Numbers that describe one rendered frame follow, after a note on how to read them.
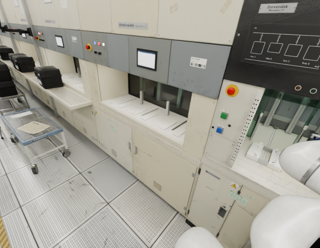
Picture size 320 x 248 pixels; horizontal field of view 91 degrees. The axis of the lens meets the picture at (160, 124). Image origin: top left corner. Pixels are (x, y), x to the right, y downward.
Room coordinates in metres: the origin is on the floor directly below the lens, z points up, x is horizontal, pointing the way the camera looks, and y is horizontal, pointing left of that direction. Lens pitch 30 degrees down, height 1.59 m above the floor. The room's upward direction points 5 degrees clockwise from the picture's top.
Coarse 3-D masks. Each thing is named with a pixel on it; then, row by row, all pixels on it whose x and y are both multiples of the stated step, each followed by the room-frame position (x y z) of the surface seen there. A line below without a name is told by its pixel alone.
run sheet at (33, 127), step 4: (28, 124) 1.66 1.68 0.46; (32, 124) 1.67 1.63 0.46; (36, 124) 1.68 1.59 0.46; (40, 124) 1.69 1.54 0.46; (44, 124) 1.69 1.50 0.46; (16, 128) 1.56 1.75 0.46; (20, 128) 1.56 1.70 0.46; (24, 128) 1.57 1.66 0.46; (28, 128) 1.58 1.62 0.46; (32, 128) 1.58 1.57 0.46; (36, 128) 1.59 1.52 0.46; (40, 128) 1.60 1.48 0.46; (44, 128) 1.60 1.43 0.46; (28, 132) 1.50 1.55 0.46; (32, 132) 1.50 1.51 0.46; (36, 132) 1.51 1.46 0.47
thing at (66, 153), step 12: (36, 108) 2.13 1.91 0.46; (12, 120) 1.74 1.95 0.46; (24, 120) 1.77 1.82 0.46; (36, 120) 1.79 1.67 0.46; (48, 120) 1.81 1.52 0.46; (12, 132) 1.53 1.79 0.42; (24, 132) 1.50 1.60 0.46; (24, 144) 1.31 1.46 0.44; (36, 156) 1.37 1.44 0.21; (36, 168) 1.31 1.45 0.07
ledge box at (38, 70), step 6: (42, 66) 2.27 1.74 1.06; (48, 66) 2.30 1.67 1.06; (54, 66) 2.35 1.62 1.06; (36, 72) 2.17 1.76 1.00; (42, 72) 2.09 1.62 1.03; (48, 72) 2.14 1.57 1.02; (54, 72) 2.19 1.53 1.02; (60, 72) 2.25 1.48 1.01; (42, 78) 2.06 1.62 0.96; (48, 78) 2.12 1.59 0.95; (54, 78) 2.17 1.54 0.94; (60, 78) 2.23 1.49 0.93; (42, 84) 2.09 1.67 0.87; (48, 84) 2.11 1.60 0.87; (54, 84) 2.16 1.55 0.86; (60, 84) 2.22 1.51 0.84
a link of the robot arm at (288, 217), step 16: (272, 208) 0.23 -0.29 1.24; (288, 208) 0.22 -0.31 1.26; (304, 208) 0.22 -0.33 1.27; (256, 224) 0.21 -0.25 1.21; (272, 224) 0.20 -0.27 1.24; (288, 224) 0.19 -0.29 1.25; (304, 224) 0.19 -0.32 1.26; (256, 240) 0.18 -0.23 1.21; (272, 240) 0.17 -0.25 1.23; (288, 240) 0.17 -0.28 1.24; (304, 240) 0.17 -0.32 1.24
